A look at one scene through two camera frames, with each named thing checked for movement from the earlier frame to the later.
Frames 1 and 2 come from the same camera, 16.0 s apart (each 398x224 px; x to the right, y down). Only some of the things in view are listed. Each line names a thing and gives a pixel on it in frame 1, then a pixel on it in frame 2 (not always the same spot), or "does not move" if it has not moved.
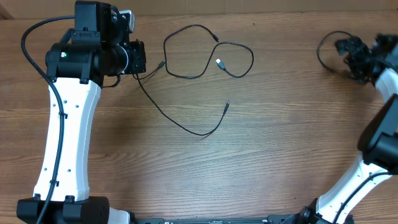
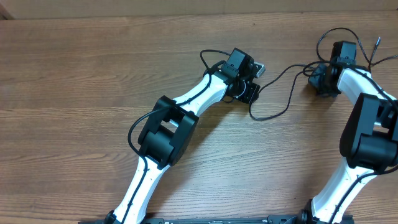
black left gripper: x=135 y=48 -> x=251 y=94
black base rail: x=270 y=219 does not move
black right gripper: x=360 y=46 -> x=312 y=81
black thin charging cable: x=217 y=60 -> x=291 y=89
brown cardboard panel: x=199 y=7 does not move
